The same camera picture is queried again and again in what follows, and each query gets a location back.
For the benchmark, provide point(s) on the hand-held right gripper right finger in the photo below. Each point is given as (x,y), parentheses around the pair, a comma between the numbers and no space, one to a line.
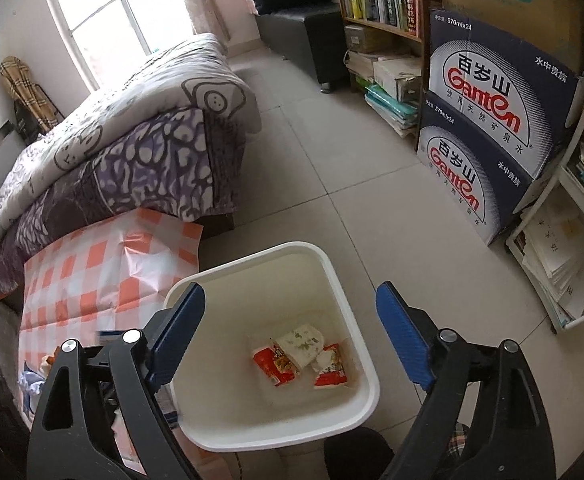
(402,337)

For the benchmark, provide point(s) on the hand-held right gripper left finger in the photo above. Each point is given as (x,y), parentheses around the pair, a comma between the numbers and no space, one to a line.
(177,332)

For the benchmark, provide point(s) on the red snack wrapper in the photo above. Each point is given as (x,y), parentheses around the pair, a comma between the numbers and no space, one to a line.
(331,367)
(272,362)

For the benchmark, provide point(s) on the white green-speckled wrapper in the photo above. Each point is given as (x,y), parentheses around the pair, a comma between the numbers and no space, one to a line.
(299,342)

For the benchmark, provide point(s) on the white plastic trash bin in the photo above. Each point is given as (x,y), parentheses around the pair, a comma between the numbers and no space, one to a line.
(282,280)

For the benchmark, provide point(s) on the blue white box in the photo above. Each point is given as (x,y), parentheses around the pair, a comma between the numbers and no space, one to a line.
(107,335)

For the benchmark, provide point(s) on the orange white checked tablecloth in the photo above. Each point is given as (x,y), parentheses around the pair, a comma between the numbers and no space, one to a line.
(102,270)

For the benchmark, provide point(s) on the person's dark trouser leg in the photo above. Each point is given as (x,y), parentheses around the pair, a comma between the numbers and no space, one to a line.
(356,455)

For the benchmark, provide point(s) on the dark blue water carton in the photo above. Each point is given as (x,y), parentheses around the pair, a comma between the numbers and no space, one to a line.
(471,180)
(501,85)

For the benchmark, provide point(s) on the stack of white papers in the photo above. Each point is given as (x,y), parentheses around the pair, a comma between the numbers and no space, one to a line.
(556,255)

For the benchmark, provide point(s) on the white metal rack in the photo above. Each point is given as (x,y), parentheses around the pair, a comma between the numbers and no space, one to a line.
(561,180)

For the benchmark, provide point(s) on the stack of teal books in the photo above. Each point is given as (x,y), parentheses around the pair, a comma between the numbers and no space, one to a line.
(394,110)

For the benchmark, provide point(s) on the black bag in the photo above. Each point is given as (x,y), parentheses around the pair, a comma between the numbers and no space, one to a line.
(28,122)

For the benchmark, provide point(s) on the white cardboard box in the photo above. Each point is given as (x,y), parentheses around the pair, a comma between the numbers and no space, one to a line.
(396,77)

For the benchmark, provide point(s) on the wooden bookshelf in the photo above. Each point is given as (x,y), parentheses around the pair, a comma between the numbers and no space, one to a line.
(421,60)

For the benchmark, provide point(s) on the yellow plaid cloth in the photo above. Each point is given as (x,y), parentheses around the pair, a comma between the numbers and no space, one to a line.
(22,87)

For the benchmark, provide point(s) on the black storage ottoman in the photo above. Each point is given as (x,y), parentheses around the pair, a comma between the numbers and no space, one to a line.
(297,40)

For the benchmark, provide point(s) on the window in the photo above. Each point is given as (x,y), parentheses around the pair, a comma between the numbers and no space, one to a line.
(102,15)

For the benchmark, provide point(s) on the large brown cardboard box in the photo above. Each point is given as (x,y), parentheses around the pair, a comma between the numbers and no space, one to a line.
(536,15)

